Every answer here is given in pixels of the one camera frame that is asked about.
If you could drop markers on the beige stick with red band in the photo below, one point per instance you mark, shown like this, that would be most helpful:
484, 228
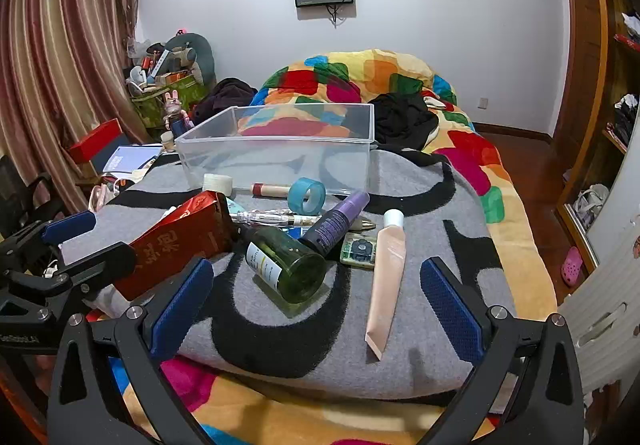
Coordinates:
272, 189

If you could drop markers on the pink clog shoe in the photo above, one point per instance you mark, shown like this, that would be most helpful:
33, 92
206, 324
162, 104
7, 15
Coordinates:
571, 266

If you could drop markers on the white plastic chair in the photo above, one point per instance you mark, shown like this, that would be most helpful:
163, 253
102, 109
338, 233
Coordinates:
605, 315

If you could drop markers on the pink tube with white cap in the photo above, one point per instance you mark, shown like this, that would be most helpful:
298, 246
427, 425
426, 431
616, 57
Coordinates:
387, 275

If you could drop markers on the clear plastic storage box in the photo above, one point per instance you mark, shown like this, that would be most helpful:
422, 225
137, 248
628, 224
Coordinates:
280, 160

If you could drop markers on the wooden wardrobe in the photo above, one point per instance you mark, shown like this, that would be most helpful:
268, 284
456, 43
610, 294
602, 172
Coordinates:
585, 90

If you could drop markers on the purple spray bottle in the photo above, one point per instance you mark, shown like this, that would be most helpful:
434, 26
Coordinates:
332, 222

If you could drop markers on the red foil packet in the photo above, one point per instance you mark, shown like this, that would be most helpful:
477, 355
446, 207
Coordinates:
175, 240

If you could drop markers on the blue tape roll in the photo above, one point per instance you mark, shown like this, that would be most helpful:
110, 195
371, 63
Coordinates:
300, 195

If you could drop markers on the white bag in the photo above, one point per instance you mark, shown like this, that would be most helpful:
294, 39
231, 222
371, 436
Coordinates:
590, 205

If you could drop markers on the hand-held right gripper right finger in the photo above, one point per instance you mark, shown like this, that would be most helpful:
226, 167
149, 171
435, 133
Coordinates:
452, 310

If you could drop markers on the red box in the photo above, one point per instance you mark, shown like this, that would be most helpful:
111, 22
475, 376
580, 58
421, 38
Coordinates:
95, 142

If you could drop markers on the dark purple cloth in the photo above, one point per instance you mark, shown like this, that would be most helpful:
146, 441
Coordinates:
225, 97

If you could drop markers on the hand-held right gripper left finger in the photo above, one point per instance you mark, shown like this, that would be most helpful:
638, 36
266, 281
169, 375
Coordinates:
182, 310

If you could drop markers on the grey neck pillow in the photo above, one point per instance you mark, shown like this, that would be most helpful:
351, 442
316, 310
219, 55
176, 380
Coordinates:
200, 52

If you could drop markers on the pink bunny toy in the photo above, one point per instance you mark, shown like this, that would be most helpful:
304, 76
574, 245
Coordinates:
175, 112

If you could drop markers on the black clothing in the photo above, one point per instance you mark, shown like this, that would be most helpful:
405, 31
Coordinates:
405, 117

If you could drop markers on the clear pen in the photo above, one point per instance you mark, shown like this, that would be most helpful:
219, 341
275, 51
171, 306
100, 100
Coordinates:
265, 217

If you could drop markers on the striped pink curtain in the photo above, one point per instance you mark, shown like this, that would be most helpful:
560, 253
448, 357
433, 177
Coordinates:
55, 65

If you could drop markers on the black chair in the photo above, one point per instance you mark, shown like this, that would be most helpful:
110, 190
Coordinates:
20, 195

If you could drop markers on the green bag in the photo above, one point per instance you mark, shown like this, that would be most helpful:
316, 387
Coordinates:
150, 107

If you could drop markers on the small green card pack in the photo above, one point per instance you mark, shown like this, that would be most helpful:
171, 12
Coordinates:
359, 251

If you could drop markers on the grey and black blanket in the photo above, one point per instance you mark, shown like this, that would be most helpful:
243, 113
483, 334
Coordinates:
310, 340

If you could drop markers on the green glass bottle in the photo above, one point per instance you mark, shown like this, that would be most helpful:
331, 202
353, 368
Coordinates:
287, 265

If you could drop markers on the white tape roll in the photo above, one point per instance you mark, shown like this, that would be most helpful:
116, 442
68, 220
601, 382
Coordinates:
217, 184

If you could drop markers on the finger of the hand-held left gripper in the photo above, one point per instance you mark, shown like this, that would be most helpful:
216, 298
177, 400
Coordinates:
100, 262
70, 227

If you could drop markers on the colourful patterned blanket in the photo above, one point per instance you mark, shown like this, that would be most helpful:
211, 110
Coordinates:
475, 160

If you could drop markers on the white and blue notebook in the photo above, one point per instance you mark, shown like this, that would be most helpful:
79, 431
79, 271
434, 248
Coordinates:
130, 157

